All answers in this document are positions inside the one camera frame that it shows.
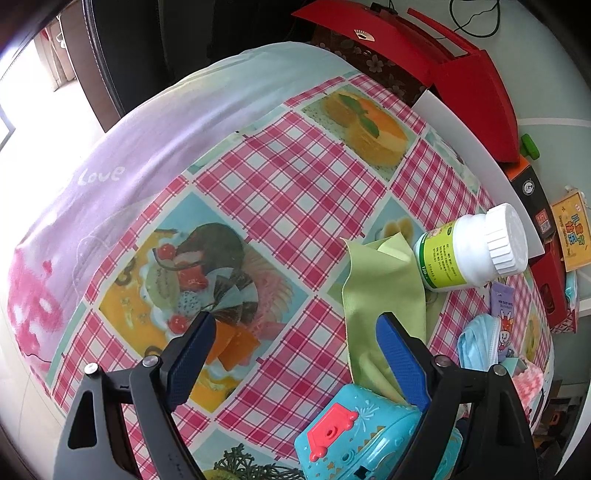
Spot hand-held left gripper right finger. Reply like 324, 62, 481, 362
376, 312, 539, 480

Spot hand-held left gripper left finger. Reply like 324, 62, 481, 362
53, 311, 217, 480

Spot light green cloth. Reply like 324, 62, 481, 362
341, 233, 428, 408

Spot blue face mask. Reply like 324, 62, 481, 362
457, 314, 502, 371

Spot turquoise plastic toy case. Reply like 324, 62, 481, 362
294, 382, 463, 480

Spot purple cartoon card packet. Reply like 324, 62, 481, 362
489, 282, 516, 366

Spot pink white striped fuzzy sock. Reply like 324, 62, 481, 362
509, 364, 546, 418

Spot white bottle with green label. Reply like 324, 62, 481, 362
413, 203, 530, 294

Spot dark red carton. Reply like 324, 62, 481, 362
527, 240, 568, 325

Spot red patterned box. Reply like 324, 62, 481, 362
549, 309, 579, 336

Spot light blue packet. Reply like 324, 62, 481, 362
564, 270, 581, 315

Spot pink checkered printed tablecloth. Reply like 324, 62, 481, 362
28, 69, 555, 480

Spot black orange box with gauge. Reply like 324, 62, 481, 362
503, 154, 556, 244

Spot white flat board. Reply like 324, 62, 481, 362
412, 95, 546, 260

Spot green dumbbell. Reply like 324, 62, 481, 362
519, 133, 541, 161

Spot red gift boxes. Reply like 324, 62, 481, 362
406, 7, 521, 163

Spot brown floral box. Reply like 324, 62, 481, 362
311, 25, 433, 108

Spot black chair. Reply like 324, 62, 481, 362
60, 0, 315, 132

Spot red gift box with fan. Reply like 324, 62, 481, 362
291, 0, 444, 88

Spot yellow gift box with handle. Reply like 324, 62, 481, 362
549, 185, 591, 274

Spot black cable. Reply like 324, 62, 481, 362
449, 0, 502, 38

